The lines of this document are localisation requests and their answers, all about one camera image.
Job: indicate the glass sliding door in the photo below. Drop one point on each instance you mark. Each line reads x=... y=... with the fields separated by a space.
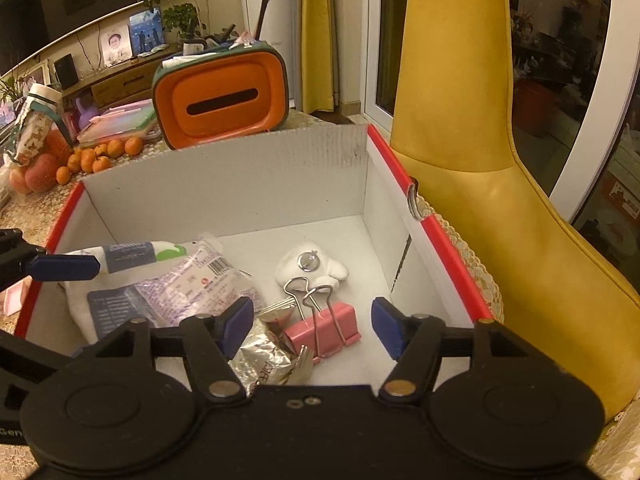
x=560 y=60

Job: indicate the wooden television cabinet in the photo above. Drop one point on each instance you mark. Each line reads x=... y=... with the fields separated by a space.
x=125 y=77

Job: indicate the calligraphy brush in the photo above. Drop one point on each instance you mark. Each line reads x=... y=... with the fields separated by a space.
x=264 y=5

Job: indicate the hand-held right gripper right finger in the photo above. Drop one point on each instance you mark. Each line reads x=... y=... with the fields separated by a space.
x=390 y=322

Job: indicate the blue picture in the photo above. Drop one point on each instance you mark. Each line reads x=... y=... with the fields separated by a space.
x=147 y=32

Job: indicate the red apple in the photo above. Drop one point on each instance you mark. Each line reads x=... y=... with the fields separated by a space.
x=17 y=182
x=42 y=172

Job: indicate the pink binder clip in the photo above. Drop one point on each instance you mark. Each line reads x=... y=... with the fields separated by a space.
x=330 y=330

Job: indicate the black speaker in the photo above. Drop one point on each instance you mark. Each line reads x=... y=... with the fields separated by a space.
x=66 y=71

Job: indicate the white printed sachet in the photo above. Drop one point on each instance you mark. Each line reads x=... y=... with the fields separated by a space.
x=205 y=280

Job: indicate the tall potted green plant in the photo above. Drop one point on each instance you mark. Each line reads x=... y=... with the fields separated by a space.
x=170 y=0

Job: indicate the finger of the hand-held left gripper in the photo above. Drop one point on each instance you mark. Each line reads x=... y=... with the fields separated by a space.
x=65 y=266

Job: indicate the silver foil wrapper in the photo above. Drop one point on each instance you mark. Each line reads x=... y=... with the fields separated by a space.
x=262 y=365

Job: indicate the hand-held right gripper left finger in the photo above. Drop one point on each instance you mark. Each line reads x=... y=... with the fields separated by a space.
x=235 y=325

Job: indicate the green orange tissue box organiser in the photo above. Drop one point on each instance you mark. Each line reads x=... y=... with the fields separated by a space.
x=225 y=100

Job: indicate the white tower air conditioner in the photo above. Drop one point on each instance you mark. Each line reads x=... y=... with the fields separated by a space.
x=270 y=65

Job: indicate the portrait photo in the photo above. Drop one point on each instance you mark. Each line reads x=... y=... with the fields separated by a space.
x=116 y=46

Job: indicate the stack of pink folders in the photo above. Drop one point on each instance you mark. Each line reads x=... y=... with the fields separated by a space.
x=120 y=120

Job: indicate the yellow giraffe chair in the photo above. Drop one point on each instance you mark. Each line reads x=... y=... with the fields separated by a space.
x=465 y=110

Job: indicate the patterned snack bag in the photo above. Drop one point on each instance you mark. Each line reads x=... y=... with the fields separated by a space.
x=35 y=120

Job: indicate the red cardboard box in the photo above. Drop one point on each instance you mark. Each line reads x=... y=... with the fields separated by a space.
x=250 y=190

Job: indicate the white photo frame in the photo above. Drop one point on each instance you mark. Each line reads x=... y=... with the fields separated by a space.
x=35 y=77

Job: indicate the small plant in glass vase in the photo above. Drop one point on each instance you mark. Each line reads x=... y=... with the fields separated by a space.
x=10 y=97

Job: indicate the yellow curtain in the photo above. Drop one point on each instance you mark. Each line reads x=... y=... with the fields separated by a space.
x=320 y=35

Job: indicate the white wet wipes pack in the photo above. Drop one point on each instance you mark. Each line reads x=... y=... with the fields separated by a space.
x=115 y=310

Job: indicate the pile of tangerines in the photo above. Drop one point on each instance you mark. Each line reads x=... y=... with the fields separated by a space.
x=100 y=157

